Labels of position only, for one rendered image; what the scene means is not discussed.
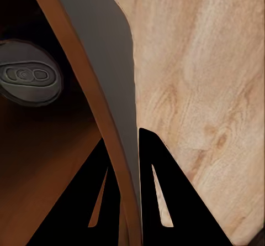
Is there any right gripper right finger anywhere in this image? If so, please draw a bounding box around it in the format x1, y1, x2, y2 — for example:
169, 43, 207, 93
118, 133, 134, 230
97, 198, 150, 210
139, 128, 233, 246

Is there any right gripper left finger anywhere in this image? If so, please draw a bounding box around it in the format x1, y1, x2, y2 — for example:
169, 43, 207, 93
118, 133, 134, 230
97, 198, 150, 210
26, 137, 120, 246

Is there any trash can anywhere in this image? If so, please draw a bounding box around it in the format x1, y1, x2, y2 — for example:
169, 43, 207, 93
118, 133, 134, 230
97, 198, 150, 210
0, 0, 143, 246

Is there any can of soda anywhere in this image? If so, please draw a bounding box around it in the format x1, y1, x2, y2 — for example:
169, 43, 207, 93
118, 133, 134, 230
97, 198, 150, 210
0, 8, 75, 107

